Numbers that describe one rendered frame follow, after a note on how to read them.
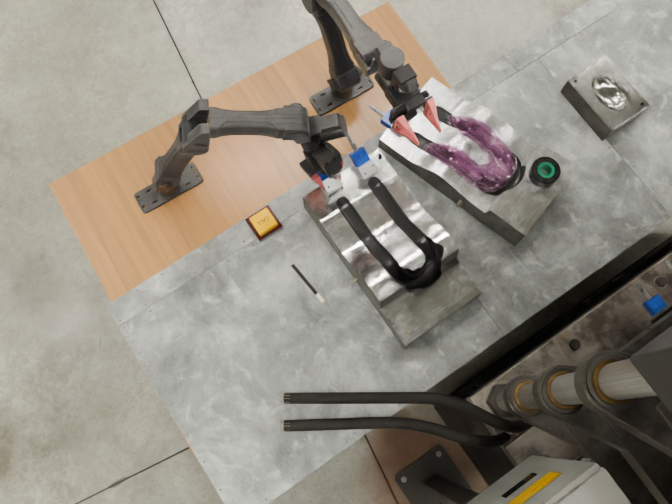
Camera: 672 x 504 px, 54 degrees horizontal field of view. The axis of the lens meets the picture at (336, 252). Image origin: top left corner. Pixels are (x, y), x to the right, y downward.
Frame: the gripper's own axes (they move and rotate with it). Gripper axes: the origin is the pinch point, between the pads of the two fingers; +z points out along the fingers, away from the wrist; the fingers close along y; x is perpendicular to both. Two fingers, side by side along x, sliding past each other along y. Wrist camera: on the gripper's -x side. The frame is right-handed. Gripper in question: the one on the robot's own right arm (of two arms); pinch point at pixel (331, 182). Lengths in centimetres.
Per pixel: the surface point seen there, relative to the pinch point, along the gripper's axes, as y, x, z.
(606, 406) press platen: 3, -97, -10
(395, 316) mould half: -6.8, -29.5, 27.4
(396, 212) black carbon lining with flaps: 10.8, -10.3, 13.9
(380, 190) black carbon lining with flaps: 10.9, -4.0, 9.5
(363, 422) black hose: -30, -45, 36
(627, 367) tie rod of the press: 6, -99, -22
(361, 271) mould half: -7.7, -20.1, 14.9
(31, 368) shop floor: -125, 76, 57
